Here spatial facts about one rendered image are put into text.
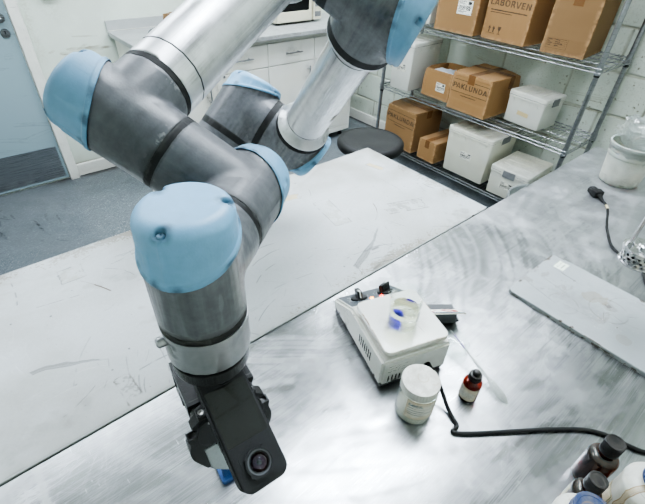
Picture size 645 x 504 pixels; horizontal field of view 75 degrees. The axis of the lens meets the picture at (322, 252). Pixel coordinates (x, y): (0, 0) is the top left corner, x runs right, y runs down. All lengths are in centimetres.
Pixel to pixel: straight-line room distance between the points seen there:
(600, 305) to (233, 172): 84
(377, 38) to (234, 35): 23
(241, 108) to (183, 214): 68
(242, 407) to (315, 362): 37
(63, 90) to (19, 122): 294
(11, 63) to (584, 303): 311
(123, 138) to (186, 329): 17
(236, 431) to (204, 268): 17
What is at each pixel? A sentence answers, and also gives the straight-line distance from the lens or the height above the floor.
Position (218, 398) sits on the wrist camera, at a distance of 42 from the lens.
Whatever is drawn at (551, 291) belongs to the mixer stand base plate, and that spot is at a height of 91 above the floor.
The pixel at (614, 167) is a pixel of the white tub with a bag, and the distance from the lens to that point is 157.
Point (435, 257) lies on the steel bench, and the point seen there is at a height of 90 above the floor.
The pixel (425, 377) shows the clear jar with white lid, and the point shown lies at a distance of 68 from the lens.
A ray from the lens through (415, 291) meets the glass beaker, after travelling 70.
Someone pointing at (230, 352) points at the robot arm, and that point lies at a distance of 37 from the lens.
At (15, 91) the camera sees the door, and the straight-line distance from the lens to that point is 331.
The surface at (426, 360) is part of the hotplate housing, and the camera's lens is 75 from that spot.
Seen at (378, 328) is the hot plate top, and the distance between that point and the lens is 71.
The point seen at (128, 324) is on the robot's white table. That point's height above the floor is 90.
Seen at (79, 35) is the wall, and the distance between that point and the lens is 332.
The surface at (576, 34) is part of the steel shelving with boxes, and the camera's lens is 272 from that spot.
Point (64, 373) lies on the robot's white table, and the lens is 86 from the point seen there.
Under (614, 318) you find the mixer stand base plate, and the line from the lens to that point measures 103.
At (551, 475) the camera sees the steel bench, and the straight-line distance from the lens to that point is 76.
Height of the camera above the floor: 152
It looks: 39 degrees down
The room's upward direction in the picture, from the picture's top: 3 degrees clockwise
